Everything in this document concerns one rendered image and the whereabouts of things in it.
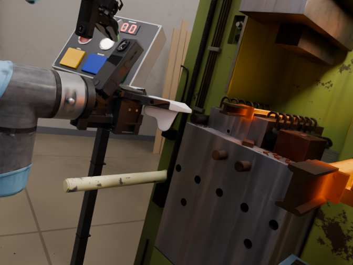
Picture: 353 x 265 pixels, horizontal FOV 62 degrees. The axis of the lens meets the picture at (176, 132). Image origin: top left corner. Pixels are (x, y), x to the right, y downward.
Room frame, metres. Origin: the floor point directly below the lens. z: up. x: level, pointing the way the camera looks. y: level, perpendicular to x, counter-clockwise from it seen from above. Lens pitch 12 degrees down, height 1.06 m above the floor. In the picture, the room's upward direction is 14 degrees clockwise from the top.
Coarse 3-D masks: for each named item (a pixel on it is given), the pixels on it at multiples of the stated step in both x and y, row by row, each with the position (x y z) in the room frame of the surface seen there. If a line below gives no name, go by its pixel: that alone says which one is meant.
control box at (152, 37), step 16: (96, 32) 1.16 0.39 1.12; (128, 32) 1.13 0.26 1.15; (144, 32) 1.12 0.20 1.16; (160, 32) 1.12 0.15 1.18; (64, 48) 1.14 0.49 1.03; (80, 48) 1.13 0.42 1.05; (96, 48) 1.11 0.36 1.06; (112, 48) 1.10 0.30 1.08; (144, 48) 1.08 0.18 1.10; (160, 48) 1.15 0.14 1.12; (80, 64) 1.09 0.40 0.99; (144, 64) 1.06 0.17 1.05; (128, 80) 1.01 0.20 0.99; (144, 80) 1.09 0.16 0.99
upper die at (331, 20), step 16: (256, 0) 0.90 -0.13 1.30; (272, 0) 0.87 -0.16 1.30; (288, 0) 0.83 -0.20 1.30; (304, 0) 0.80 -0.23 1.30; (320, 0) 0.85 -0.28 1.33; (336, 0) 0.91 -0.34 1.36; (256, 16) 0.95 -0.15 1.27; (272, 16) 0.90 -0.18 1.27; (288, 16) 0.85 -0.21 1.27; (304, 16) 0.82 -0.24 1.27; (320, 16) 0.87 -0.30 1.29; (336, 16) 0.94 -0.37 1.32; (352, 16) 1.03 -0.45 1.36; (320, 32) 0.94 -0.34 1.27; (336, 32) 0.97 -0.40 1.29; (352, 32) 1.06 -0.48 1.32; (352, 48) 1.10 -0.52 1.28
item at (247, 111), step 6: (222, 102) 0.78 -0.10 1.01; (228, 108) 0.78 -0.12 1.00; (234, 108) 0.80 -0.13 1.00; (240, 108) 0.82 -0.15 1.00; (246, 108) 0.82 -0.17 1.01; (252, 108) 0.83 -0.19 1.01; (228, 114) 0.77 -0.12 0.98; (234, 114) 0.79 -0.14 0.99; (240, 114) 0.81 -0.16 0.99; (246, 114) 0.83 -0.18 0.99; (252, 114) 0.83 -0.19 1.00
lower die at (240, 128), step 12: (216, 108) 0.92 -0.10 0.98; (216, 120) 0.91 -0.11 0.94; (228, 120) 0.88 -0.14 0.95; (240, 120) 0.86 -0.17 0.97; (252, 120) 0.83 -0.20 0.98; (264, 120) 0.81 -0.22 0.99; (288, 120) 0.99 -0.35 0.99; (240, 132) 0.85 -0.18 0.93; (252, 132) 0.82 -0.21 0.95; (264, 132) 0.80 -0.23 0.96; (264, 144) 0.81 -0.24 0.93
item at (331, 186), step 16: (352, 160) 0.48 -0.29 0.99; (304, 176) 0.27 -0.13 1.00; (320, 176) 0.30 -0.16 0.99; (336, 176) 0.32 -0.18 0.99; (352, 176) 0.38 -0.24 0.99; (288, 192) 0.27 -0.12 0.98; (304, 192) 0.28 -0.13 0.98; (320, 192) 0.32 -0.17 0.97; (336, 192) 0.32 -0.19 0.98; (288, 208) 0.27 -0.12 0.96; (304, 208) 0.28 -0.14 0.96
